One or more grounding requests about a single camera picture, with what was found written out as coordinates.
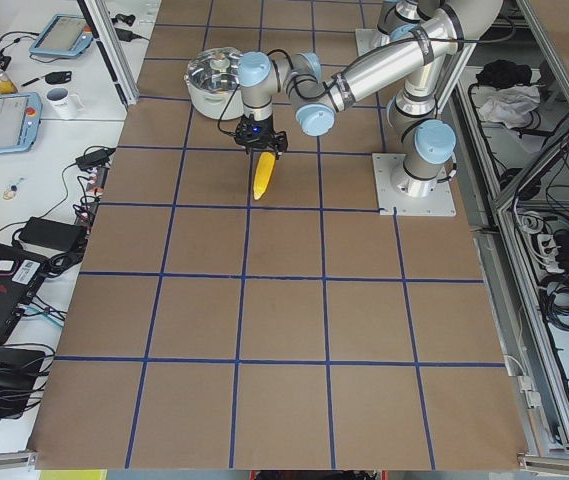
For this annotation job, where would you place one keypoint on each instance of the glass pot lid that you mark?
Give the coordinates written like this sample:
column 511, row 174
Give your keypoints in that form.
column 214, row 70

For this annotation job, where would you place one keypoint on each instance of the black power brick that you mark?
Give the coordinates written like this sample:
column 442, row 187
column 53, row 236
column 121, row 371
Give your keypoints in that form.
column 52, row 234

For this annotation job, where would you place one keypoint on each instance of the yellow corn cob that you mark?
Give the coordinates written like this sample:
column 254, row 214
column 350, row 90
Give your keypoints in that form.
column 263, row 173

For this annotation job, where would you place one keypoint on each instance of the black laptop charger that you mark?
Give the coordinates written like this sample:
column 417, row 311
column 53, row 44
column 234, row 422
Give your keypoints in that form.
column 97, row 158

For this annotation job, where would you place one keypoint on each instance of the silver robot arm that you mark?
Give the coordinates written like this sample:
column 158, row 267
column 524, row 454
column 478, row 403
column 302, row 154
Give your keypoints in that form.
column 413, row 40

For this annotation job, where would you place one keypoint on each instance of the blue teach pendant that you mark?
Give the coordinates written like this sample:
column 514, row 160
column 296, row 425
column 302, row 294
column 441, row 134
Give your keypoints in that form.
column 65, row 36
column 20, row 116

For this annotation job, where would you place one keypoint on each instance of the yellow drink can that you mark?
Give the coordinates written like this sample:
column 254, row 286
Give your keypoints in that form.
column 6, row 84

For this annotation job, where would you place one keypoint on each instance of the black cloth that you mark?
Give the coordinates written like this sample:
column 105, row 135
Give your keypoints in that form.
column 503, row 74

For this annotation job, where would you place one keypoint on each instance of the white crumpled cloth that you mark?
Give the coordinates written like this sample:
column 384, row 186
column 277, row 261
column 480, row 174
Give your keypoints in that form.
column 512, row 107

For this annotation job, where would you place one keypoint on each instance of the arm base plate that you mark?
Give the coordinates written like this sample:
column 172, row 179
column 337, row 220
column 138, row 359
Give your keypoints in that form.
column 400, row 194
column 369, row 39

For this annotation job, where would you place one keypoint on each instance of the power strip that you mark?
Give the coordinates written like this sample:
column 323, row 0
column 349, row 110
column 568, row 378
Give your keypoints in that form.
column 92, row 184

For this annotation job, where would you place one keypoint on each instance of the white mug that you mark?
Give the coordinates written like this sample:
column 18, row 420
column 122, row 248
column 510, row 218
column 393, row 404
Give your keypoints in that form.
column 67, row 105

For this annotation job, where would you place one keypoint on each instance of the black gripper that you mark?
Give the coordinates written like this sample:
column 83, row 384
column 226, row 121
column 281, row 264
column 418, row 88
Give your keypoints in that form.
column 267, row 129

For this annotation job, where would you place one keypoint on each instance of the pale green cooking pot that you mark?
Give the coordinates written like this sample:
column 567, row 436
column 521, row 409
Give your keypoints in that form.
column 227, row 105

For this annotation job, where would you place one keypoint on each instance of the far blue teach pendant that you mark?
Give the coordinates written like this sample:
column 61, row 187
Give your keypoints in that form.
column 65, row 36

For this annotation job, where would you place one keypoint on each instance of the near blue teach pendant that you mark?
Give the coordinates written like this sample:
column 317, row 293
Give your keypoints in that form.
column 20, row 116

